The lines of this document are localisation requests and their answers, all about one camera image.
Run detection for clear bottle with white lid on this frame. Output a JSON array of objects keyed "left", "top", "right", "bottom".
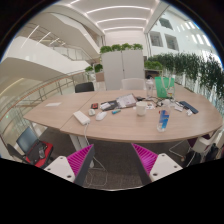
[{"left": 145, "top": 78, "right": 155, "bottom": 100}]

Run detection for green tote bag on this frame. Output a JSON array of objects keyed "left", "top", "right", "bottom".
[{"left": 154, "top": 76, "right": 176, "bottom": 99}]

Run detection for black eyeglasses with cord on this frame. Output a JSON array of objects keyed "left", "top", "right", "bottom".
[{"left": 146, "top": 97, "right": 168, "bottom": 109}]

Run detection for white computer mouse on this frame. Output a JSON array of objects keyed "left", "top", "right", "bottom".
[{"left": 95, "top": 111, "right": 108, "bottom": 122}]

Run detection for open notebook with papers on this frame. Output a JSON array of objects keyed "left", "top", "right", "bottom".
[{"left": 115, "top": 93, "right": 138, "bottom": 109}]

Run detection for glass railing with wooden handrail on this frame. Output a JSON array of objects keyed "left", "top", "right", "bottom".
[{"left": 0, "top": 69, "right": 88, "bottom": 134}]

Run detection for small white box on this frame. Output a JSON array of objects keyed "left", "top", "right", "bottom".
[{"left": 99, "top": 101, "right": 112, "bottom": 110}]

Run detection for dark blue flat case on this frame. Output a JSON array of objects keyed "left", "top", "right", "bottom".
[{"left": 179, "top": 100, "right": 200, "bottom": 115}]

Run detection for white paper cup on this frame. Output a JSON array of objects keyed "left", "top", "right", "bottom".
[{"left": 135, "top": 101, "right": 148, "bottom": 117}]

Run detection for ceiling light strips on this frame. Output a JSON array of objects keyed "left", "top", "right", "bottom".
[{"left": 66, "top": 0, "right": 158, "bottom": 33}]

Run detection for clear bottle with blue label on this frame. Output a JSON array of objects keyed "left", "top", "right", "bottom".
[{"left": 156, "top": 99, "right": 172, "bottom": 133}]

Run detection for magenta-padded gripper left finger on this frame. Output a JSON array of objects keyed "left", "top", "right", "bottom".
[{"left": 44, "top": 143, "right": 96, "bottom": 187}]

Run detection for white paper slip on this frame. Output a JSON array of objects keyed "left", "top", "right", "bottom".
[{"left": 45, "top": 101, "right": 63, "bottom": 108}]

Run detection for green hedge row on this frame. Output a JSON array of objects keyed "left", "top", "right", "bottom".
[{"left": 144, "top": 52, "right": 224, "bottom": 101}]

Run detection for red chair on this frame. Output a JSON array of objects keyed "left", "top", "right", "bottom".
[{"left": 6, "top": 141, "right": 54, "bottom": 169}]

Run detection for black tablet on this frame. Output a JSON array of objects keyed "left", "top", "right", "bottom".
[{"left": 99, "top": 99, "right": 120, "bottom": 112}]

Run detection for white cabinet topped with plants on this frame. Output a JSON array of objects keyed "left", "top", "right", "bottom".
[{"left": 99, "top": 43, "right": 146, "bottom": 92}]

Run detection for black chair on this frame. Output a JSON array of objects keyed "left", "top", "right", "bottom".
[{"left": 74, "top": 81, "right": 95, "bottom": 94}]

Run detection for brown planter with plants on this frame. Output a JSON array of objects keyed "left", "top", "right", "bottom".
[{"left": 84, "top": 63, "right": 105, "bottom": 83}]

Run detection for white chair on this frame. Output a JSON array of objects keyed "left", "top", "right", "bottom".
[
  {"left": 188, "top": 128, "right": 224, "bottom": 164},
  {"left": 120, "top": 77, "right": 147, "bottom": 91}
]

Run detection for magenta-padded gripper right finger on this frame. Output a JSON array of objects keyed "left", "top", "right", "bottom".
[{"left": 130, "top": 143, "right": 184, "bottom": 186}]

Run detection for white power strip cable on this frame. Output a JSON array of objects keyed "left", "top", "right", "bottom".
[{"left": 83, "top": 122, "right": 109, "bottom": 188}]

